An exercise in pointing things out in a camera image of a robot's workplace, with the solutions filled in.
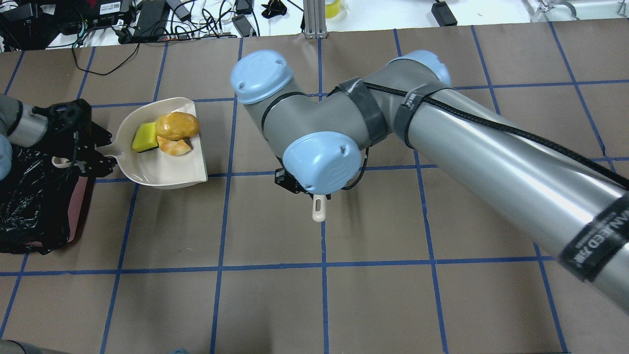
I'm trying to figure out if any yellow sponge piece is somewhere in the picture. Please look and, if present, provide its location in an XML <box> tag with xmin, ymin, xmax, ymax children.
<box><xmin>132</xmin><ymin>122</ymin><xmax>159</xmax><ymax>153</ymax></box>

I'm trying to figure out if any white hand brush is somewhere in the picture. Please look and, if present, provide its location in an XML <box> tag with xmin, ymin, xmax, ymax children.
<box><xmin>312</xmin><ymin>194</ymin><xmax>327</xmax><ymax>223</ymax></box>

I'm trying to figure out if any aluminium frame post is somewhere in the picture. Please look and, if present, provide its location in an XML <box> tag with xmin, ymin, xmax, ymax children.
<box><xmin>303</xmin><ymin>0</ymin><xmax>328</xmax><ymax>39</ymax></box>

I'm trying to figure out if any black power adapter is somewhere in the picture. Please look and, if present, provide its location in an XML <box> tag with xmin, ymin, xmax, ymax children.
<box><xmin>132</xmin><ymin>0</ymin><xmax>169</xmax><ymax>43</ymax></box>

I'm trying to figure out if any round orange bread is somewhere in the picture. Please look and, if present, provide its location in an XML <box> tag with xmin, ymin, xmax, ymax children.
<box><xmin>155</xmin><ymin>112</ymin><xmax>200</xmax><ymax>141</ymax></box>

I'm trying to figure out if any power strip with plugs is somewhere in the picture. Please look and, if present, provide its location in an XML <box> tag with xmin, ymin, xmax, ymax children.
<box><xmin>118</xmin><ymin>27</ymin><xmax>256</xmax><ymax>44</ymax></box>

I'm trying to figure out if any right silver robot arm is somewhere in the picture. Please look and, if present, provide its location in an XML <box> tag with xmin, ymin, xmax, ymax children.
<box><xmin>230</xmin><ymin>50</ymin><xmax>629</xmax><ymax>312</ymax></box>

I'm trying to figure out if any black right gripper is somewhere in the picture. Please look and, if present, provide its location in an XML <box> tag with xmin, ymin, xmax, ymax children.
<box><xmin>274</xmin><ymin>168</ymin><xmax>315</xmax><ymax>199</ymax></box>

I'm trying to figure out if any croissant shaped bread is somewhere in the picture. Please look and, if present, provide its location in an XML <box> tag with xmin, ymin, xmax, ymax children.
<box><xmin>157</xmin><ymin>136</ymin><xmax>192</xmax><ymax>156</ymax></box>

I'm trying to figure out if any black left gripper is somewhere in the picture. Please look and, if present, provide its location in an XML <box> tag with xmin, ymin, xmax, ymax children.
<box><xmin>33</xmin><ymin>99</ymin><xmax>117</xmax><ymax>178</ymax></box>

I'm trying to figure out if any bin with black bag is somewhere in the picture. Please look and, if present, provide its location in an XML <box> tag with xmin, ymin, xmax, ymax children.
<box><xmin>0</xmin><ymin>145</ymin><xmax>93</xmax><ymax>255</ymax></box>

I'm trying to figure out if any yellow tape roll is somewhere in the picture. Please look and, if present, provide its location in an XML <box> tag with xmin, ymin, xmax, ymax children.
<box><xmin>324</xmin><ymin>0</ymin><xmax>346</xmax><ymax>20</ymax></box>

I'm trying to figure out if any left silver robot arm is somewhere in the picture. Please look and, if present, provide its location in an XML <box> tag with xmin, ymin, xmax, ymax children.
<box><xmin>0</xmin><ymin>94</ymin><xmax>117</xmax><ymax>179</ymax></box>

